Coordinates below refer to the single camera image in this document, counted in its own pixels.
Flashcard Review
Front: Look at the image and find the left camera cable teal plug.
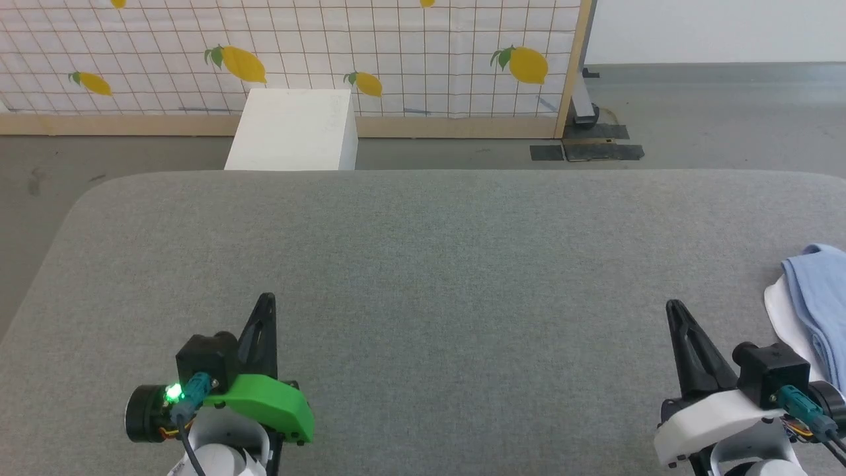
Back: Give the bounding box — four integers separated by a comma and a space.
169, 372, 214, 476

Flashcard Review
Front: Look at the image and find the light blue and white garment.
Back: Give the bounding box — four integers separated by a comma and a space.
764, 244, 846, 392

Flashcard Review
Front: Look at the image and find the grey metal stand foot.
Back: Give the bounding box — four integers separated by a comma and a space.
571, 65, 601, 128

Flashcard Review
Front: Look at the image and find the white box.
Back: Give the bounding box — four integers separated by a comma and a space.
224, 88, 359, 171

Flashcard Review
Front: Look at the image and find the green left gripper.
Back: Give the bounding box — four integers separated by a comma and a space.
204, 293, 315, 444

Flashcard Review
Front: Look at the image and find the large black floor mat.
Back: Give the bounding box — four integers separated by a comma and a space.
562, 123, 646, 163

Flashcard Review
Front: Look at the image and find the right camera cable teal plug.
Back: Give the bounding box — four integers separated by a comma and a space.
777, 386, 846, 467

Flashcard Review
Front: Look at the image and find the grey fabric sofa cushion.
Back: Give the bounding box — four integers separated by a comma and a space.
0, 170, 846, 476

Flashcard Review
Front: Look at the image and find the camera cable teal plug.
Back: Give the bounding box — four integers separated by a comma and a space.
777, 386, 846, 467
169, 372, 214, 476

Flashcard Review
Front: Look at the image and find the lemon print grid panel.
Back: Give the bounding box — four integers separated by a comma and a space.
0, 0, 597, 139

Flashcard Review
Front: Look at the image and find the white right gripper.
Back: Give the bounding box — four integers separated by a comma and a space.
653, 299, 785, 467

